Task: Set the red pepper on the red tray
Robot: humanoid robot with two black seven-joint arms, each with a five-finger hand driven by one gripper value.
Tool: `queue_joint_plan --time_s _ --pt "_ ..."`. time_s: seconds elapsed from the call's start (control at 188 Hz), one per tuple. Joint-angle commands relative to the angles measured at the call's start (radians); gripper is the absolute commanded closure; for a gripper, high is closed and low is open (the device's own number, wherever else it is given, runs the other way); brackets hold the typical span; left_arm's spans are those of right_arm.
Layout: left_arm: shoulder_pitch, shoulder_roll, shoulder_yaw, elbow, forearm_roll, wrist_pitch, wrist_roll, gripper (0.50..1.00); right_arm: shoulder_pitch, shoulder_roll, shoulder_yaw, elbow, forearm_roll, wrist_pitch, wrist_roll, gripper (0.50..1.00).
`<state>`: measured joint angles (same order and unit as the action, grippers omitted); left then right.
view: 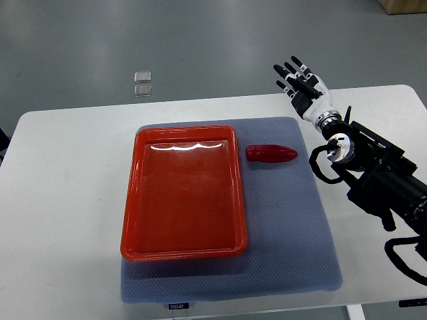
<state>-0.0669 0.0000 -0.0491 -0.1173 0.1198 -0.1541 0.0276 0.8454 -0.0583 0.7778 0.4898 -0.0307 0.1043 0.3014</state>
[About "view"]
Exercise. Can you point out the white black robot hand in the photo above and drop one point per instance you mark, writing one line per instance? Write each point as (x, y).
(309, 96)

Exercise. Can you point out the red pepper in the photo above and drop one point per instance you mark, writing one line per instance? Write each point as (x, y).
(270, 153)

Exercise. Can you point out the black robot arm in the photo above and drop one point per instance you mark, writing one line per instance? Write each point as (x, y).
(380, 178)

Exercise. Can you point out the red plastic tray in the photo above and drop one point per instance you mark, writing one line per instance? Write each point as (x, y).
(185, 196)

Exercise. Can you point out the cardboard box corner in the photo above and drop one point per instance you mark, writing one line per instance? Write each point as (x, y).
(396, 7)

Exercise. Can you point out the blue-grey textured mat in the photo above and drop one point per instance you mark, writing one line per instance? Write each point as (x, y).
(290, 245)

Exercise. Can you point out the upper metal floor plate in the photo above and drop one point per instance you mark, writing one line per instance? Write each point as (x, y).
(142, 77)

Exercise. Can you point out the white table leg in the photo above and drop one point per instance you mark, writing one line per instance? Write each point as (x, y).
(355, 312)

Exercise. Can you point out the black table label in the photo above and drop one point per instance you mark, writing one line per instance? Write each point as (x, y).
(413, 303)

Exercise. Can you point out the black mat label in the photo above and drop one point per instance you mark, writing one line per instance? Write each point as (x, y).
(178, 306)

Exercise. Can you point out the dark object at left edge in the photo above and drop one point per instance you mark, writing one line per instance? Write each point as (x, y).
(4, 144)

